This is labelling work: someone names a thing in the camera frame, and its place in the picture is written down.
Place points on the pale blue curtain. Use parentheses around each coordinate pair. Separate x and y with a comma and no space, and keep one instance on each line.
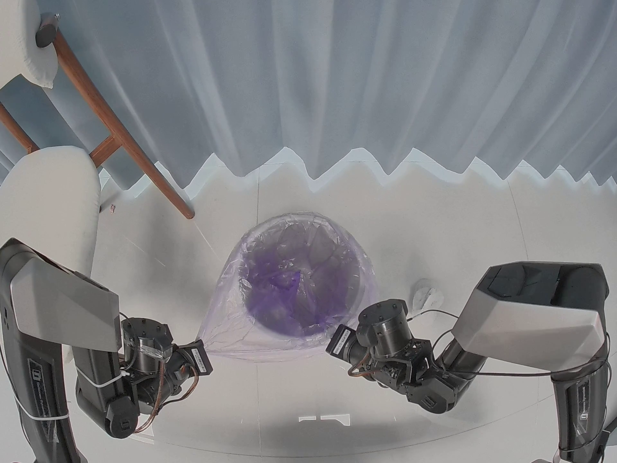
(337,65)

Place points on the crumpled white paper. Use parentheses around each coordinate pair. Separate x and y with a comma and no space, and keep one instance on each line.
(426,294)

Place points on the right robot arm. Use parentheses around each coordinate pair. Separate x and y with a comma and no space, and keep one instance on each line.
(530,306)

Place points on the white trash bin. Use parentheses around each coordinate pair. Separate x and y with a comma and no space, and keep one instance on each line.
(251,314)

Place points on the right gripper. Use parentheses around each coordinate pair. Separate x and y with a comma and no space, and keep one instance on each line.
(354,347)

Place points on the purple plastic bag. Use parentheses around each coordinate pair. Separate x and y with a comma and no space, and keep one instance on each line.
(289,268)

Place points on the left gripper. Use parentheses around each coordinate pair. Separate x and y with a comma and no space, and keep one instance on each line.
(193,362)

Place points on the wooden chair with white cushions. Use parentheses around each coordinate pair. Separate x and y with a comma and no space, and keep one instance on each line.
(48,200)

